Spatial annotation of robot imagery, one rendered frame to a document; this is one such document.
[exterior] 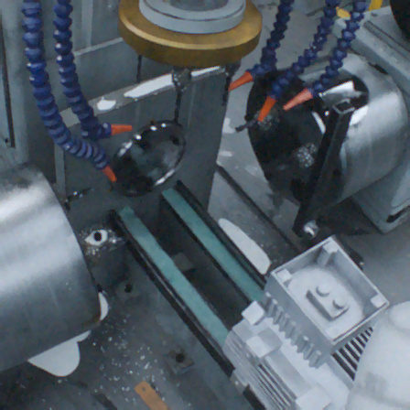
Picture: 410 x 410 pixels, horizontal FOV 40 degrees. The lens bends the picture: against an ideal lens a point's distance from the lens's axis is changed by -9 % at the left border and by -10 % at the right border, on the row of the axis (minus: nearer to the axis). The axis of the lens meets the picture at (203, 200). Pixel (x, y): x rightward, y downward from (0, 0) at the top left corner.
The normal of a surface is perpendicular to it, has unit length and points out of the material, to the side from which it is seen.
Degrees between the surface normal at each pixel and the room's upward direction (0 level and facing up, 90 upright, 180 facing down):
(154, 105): 90
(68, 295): 62
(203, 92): 90
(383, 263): 0
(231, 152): 0
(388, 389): 77
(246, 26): 0
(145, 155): 90
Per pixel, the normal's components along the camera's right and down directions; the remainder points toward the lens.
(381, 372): -0.87, -0.23
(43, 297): 0.54, 0.22
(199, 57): 0.12, 0.75
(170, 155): 0.57, 0.66
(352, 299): 0.12, -0.65
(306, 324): -0.81, 0.37
